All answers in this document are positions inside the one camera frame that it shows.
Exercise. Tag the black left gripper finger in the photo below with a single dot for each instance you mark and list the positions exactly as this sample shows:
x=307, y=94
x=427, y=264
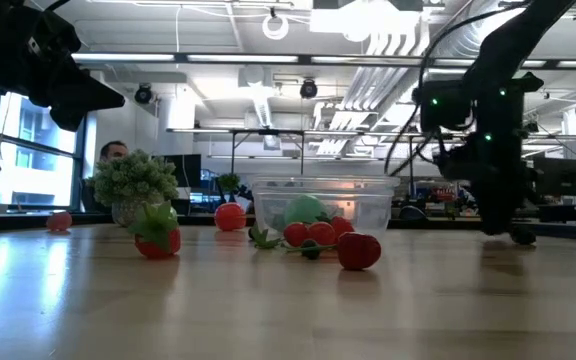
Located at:
x=68, y=117
x=85, y=90

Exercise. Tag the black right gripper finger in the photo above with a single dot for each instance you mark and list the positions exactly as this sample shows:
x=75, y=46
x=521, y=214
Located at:
x=524, y=236
x=495, y=215

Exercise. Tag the small pink-red toy fruit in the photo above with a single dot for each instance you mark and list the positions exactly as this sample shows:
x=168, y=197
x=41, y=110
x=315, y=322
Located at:
x=59, y=221

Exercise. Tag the clear plastic tupperware container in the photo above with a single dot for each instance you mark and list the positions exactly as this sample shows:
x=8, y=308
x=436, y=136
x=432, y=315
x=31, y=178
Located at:
x=368, y=205

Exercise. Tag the green round toy fruit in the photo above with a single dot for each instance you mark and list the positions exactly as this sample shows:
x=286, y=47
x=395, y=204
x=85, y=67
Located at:
x=305, y=209
x=172, y=212

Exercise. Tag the leafless red toy strawberry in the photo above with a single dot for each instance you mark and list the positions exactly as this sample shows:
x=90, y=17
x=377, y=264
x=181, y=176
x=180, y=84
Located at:
x=358, y=251

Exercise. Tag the small red toy tomato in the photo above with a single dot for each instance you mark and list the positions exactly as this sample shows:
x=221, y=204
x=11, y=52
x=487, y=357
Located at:
x=295, y=235
x=322, y=232
x=344, y=226

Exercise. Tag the red toy strawberry with leaves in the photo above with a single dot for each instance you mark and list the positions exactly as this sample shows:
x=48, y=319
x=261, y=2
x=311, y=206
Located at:
x=155, y=247

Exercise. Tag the dark toy blueberry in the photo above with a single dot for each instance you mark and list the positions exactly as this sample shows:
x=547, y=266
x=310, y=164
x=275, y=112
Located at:
x=311, y=251

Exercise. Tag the green toy leaf cap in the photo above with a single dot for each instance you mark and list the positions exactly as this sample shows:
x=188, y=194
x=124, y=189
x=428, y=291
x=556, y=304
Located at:
x=264, y=242

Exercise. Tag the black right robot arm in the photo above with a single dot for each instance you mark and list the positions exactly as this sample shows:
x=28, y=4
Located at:
x=513, y=45

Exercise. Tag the long ceiling light strip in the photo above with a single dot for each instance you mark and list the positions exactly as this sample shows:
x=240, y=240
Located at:
x=128, y=57

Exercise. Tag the black ceiling spotlight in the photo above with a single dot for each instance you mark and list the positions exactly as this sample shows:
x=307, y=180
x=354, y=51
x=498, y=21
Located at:
x=144, y=93
x=308, y=88

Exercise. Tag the large office window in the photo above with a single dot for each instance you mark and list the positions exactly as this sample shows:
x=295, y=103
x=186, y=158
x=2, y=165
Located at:
x=38, y=170

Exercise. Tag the black computer monitor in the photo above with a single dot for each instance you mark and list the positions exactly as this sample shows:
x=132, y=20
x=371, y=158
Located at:
x=563, y=177
x=183, y=170

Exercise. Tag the green grape bunch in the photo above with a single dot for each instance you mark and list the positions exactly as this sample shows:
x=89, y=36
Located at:
x=133, y=180

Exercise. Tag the small background green plant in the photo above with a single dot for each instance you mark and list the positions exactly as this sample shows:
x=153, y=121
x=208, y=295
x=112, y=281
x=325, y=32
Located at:
x=229, y=181

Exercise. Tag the black metal background rig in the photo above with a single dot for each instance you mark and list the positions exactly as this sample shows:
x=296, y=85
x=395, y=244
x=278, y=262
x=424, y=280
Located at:
x=268, y=132

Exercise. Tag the white ceiling light panel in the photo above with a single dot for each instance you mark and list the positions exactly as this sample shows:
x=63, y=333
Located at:
x=363, y=20

